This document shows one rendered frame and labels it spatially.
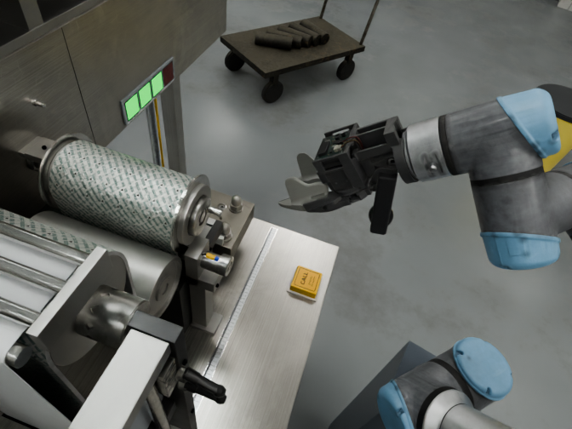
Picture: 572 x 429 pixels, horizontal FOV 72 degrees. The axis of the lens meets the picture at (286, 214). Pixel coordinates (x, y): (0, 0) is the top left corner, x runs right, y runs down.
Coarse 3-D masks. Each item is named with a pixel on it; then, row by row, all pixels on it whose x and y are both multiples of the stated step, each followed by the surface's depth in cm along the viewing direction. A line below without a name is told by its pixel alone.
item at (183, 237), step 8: (48, 176) 68; (48, 184) 68; (200, 184) 69; (192, 192) 66; (200, 192) 68; (208, 192) 72; (192, 200) 66; (184, 208) 65; (192, 208) 67; (184, 216) 65; (184, 224) 65; (184, 232) 67; (184, 240) 68; (192, 240) 73
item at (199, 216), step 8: (200, 200) 68; (208, 200) 70; (200, 208) 68; (192, 216) 67; (200, 216) 70; (208, 216) 74; (192, 224) 67; (200, 224) 71; (192, 232) 68; (200, 232) 72
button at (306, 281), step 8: (296, 272) 104; (304, 272) 104; (312, 272) 105; (296, 280) 103; (304, 280) 103; (312, 280) 103; (320, 280) 104; (296, 288) 101; (304, 288) 101; (312, 288) 102; (312, 296) 102
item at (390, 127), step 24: (384, 120) 50; (336, 144) 52; (360, 144) 51; (384, 144) 48; (336, 168) 51; (360, 168) 52; (384, 168) 51; (408, 168) 48; (336, 192) 55; (360, 192) 53
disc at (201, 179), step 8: (200, 176) 68; (192, 184) 66; (208, 184) 74; (184, 192) 64; (184, 200) 65; (176, 208) 63; (176, 216) 64; (176, 224) 65; (176, 232) 66; (176, 240) 67; (176, 248) 68; (184, 248) 72
